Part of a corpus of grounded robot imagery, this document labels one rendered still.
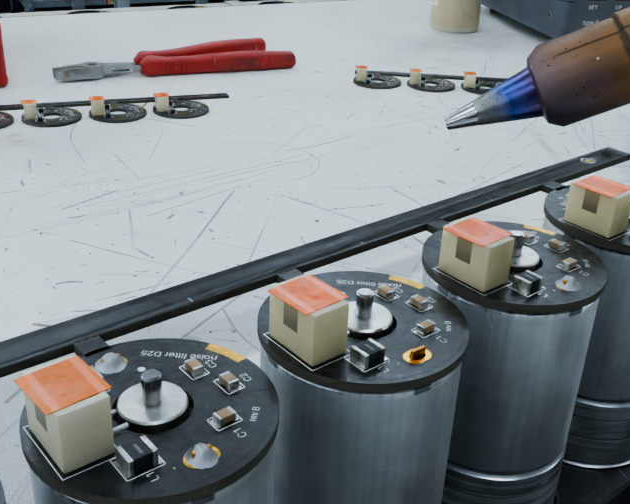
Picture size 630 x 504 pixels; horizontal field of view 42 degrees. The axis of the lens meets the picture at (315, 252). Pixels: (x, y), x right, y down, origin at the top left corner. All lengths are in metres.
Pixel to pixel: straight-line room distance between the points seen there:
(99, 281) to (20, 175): 0.09
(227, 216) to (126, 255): 0.04
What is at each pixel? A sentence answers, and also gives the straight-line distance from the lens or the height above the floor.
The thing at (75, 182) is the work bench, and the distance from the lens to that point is 0.30.
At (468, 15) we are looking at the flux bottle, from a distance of 0.57.
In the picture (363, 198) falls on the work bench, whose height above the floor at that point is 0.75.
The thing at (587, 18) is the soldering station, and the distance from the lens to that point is 0.55.
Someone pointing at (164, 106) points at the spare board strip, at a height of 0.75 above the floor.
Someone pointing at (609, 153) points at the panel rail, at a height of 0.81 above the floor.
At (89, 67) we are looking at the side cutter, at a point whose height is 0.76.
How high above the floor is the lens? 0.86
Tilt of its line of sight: 27 degrees down
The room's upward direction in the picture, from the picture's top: 3 degrees clockwise
